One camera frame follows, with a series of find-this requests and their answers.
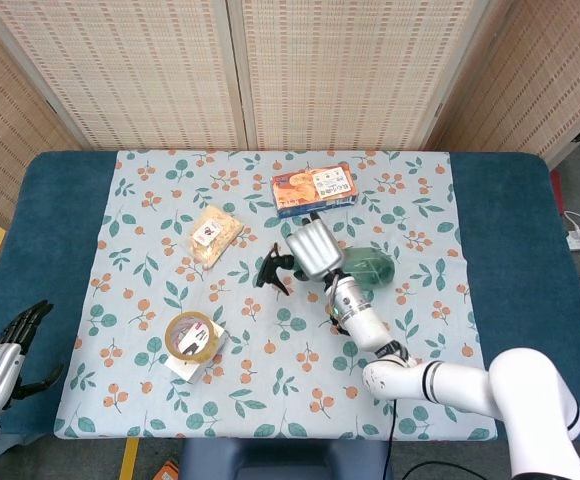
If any clear bag of snacks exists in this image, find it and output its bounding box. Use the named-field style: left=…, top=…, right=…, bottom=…
left=185, top=204, right=245, bottom=270

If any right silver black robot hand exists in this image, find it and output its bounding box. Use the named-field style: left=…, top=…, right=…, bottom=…
left=284, top=210, right=346, bottom=280

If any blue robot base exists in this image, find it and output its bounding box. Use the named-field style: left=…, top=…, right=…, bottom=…
left=179, top=438, right=392, bottom=480

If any woven folding screen panel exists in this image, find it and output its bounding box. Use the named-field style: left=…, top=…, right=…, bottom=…
left=0, top=0, right=84, bottom=226
left=422, top=0, right=580, bottom=169
left=227, top=0, right=516, bottom=151
left=0, top=0, right=249, bottom=151

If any floral print tablecloth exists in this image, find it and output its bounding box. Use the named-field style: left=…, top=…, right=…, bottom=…
left=52, top=148, right=499, bottom=442

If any orange object on floor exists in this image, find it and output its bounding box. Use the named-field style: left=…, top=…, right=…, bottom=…
left=152, top=459, right=181, bottom=480

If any green spray bottle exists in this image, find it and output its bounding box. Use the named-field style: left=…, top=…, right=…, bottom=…
left=255, top=243, right=397, bottom=297

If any blue table cover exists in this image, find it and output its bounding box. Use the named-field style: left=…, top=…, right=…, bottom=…
left=0, top=151, right=580, bottom=444

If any small white cardboard box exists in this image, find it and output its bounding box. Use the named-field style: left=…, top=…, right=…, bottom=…
left=163, top=327, right=230, bottom=385

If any orange blue snack box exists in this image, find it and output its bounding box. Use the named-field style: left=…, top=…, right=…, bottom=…
left=270, top=166, right=360, bottom=220

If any yellow packing tape roll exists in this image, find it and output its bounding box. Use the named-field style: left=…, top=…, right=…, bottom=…
left=164, top=310, right=220, bottom=362

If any black floor cable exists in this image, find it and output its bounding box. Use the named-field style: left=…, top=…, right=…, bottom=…
left=404, top=459, right=514, bottom=480

